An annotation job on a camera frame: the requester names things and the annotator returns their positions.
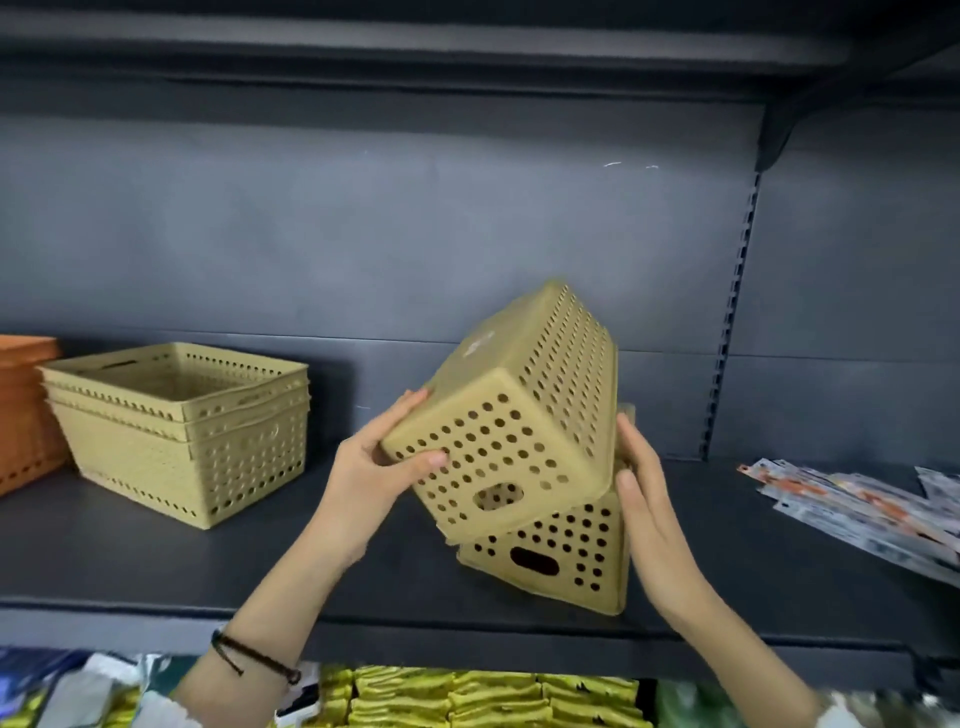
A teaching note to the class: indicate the person's left hand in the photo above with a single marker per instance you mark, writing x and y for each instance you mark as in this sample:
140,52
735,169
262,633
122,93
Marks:
352,480

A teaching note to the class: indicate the person's right hand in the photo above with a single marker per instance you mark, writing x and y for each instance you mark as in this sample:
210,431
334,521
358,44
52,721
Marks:
660,540

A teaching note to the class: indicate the person's left thumb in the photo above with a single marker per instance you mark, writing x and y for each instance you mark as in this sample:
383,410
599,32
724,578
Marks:
418,465

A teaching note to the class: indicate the person's right thumb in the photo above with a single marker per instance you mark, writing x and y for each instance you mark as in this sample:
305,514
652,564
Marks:
627,502

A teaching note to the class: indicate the beige perforated plastic basket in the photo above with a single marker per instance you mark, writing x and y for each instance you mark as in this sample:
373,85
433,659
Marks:
172,367
247,409
251,424
510,405
570,555
187,480

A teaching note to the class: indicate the person's left forearm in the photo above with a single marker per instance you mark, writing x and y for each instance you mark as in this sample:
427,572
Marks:
277,622

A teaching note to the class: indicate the person's right forearm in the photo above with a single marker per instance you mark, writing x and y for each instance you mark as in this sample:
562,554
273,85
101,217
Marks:
735,660

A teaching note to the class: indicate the slotted metal shelf upright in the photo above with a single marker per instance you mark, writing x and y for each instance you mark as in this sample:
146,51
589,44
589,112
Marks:
731,315

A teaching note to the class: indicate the green packet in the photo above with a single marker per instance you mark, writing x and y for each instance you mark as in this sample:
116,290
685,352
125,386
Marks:
686,709

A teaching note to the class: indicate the dark gray metal shelf board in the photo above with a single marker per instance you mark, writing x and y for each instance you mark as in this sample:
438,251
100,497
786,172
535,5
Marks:
225,570

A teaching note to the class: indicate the white packet with orange print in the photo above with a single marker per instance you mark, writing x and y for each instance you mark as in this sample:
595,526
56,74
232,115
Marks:
847,502

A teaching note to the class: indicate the stack of yellow packets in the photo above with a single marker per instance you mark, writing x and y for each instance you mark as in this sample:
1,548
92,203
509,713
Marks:
480,701

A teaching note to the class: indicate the dark gray shelf back panel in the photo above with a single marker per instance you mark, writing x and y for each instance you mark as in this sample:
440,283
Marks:
337,225

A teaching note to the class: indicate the person's white right sleeve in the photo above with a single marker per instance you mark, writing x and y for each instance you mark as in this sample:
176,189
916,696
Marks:
851,712

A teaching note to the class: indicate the person's white sleeve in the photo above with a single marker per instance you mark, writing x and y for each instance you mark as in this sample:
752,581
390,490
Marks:
169,712
851,712

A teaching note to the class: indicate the small white plastic packet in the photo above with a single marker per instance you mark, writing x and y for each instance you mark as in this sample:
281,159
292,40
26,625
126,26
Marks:
941,487

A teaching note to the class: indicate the person's white left sleeve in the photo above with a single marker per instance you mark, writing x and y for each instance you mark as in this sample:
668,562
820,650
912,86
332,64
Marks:
169,712

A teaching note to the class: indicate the orange plastic basket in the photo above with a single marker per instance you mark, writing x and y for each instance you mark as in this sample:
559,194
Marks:
26,420

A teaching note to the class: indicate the gray packet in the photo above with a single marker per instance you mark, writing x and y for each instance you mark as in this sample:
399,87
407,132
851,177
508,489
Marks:
86,697

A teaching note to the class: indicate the dark gray overhead shelf board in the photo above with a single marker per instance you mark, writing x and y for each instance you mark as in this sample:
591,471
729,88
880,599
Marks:
375,45

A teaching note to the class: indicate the blue packet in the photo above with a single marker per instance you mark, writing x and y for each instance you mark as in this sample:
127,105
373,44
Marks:
30,686

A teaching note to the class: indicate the dark metal shelf bracket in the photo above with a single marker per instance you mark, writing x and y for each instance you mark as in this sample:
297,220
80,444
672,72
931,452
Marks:
825,82

